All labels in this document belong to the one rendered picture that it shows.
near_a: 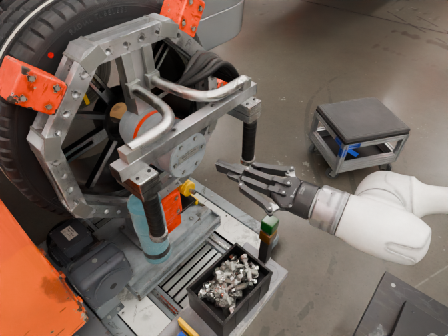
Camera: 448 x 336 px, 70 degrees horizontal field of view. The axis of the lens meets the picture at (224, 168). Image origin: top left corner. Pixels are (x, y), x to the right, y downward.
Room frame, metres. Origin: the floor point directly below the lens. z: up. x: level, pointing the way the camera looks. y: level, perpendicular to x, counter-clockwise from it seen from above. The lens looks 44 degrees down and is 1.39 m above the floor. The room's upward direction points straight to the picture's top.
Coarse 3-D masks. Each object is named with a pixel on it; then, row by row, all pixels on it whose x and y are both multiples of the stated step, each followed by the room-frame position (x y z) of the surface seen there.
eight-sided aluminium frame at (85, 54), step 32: (96, 32) 0.70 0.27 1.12; (128, 32) 0.70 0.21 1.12; (160, 32) 0.75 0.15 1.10; (64, 64) 0.61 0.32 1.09; (96, 64) 0.62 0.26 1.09; (64, 96) 0.56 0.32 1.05; (32, 128) 0.54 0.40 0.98; (64, 128) 0.54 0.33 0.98; (64, 160) 0.52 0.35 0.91; (64, 192) 0.49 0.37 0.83; (160, 192) 0.69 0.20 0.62
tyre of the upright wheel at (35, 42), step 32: (32, 0) 0.76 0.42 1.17; (64, 0) 0.73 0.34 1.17; (96, 0) 0.74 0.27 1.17; (128, 0) 0.80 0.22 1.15; (160, 0) 0.87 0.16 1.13; (0, 32) 0.69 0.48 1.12; (32, 32) 0.65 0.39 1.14; (64, 32) 0.67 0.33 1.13; (0, 64) 0.62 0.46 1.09; (32, 64) 0.61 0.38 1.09; (0, 96) 0.56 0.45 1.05; (0, 128) 0.53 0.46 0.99; (0, 160) 0.53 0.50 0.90; (32, 160) 0.54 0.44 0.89; (32, 192) 0.51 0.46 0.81; (128, 192) 0.69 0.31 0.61
